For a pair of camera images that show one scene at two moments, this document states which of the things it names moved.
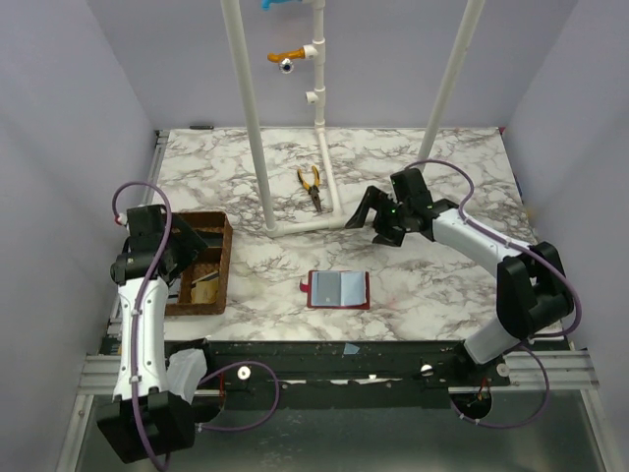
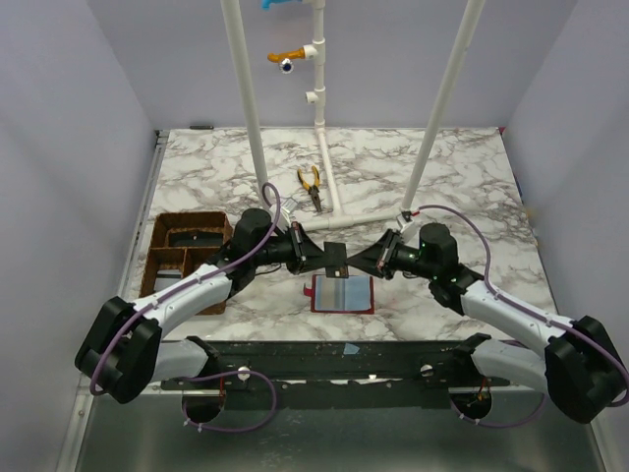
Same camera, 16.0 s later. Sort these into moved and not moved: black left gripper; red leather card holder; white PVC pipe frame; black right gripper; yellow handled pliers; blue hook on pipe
Moved: red leather card holder; black left gripper; black right gripper
Not moved: yellow handled pliers; white PVC pipe frame; blue hook on pipe
